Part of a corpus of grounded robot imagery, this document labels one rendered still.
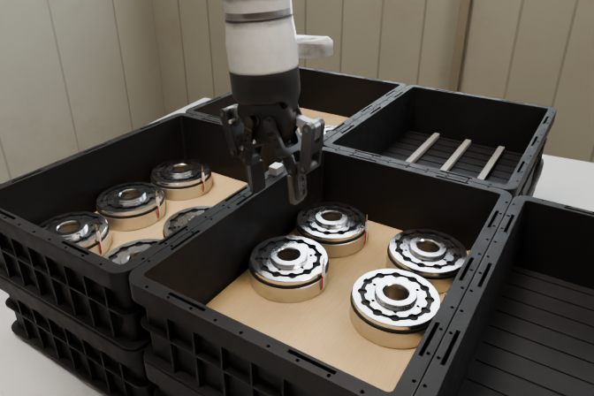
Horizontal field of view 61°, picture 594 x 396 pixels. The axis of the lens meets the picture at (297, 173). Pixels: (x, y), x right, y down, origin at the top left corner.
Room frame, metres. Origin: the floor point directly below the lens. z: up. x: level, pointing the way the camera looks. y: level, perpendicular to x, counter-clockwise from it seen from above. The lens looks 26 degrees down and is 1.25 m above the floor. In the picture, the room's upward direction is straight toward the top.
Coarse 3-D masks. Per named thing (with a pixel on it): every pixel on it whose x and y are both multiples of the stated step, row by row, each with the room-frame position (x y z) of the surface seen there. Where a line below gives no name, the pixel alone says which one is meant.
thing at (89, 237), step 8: (64, 216) 0.64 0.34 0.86; (72, 216) 0.64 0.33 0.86; (80, 216) 0.64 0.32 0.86; (88, 216) 0.64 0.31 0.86; (96, 216) 0.64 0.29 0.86; (48, 224) 0.62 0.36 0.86; (88, 224) 0.62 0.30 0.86; (96, 224) 0.62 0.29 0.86; (104, 224) 0.62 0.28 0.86; (88, 232) 0.59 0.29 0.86; (104, 232) 0.60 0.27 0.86; (72, 240) 0.57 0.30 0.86; (80, 240) 0.58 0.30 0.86; (88, 240) 0.57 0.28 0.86; (96, 240) 0.58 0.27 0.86
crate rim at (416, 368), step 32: (352, 160) 0.70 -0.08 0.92; (480, 192) 0.60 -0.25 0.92; (160, 256) 0.44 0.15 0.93; (480, 256) 0.44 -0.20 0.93; (160, 288) 0.39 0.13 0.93; (192, 320) 0.36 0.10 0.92; (224, 320) 0.35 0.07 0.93; (448, 320) 0.35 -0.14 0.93; (256, 352) 0.32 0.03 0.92; (288, 352) 0.31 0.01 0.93; (416, 352) 0.31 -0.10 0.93; (320, 384) 0.28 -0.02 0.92; (352, 384) 0.28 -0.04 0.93; (416, 384) 0.28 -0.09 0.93
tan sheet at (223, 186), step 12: (216, 180) 0.81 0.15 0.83; (228, 180) 0.81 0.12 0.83; (216, 192) 0.77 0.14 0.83; (228, 192) 0.77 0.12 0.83; (168, 204) 0.73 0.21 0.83; (180, 204) 0.73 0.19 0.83; (192, 204) 0.73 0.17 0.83; (204, 204) 0.73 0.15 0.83; (168, 216) 0.69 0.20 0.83; (144, 228) 0.65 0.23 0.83; (156, 228) 0.65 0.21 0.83; (120, 240) 0.62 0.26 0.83; (132, 240) 0.62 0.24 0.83; (108, 252) 0.59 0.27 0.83
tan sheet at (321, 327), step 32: (352, 256) 0.58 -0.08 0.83; (384, 256) 0.58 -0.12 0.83; (352, 288) 0.51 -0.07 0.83; (256, 320) 0.45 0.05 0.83; (288, 320) 0.45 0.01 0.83; (320, 320) 0.45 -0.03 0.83; (320, 352) 0.41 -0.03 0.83; (352, 352) 0.41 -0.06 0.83; (384, 352) 0.41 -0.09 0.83; (384, 384) 0.36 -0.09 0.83
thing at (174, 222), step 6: (180, 210) 0.65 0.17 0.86; (186, 210) 0.65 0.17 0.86; (192, 210) 0.66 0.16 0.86; (198, 210) 0.65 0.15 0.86; (204, 210) 0.66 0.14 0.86; (174, 216) 0.64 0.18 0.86; (180, 216) 0.64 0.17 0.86; (186, 216) 0.64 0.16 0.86; (168, 222) 0.62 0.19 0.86; (174, 222) 0.63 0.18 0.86; (180, 222) 0.62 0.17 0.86; (168, 228) 0.61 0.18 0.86; (174, 228) 0.61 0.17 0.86; (168, 234) 0.59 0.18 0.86
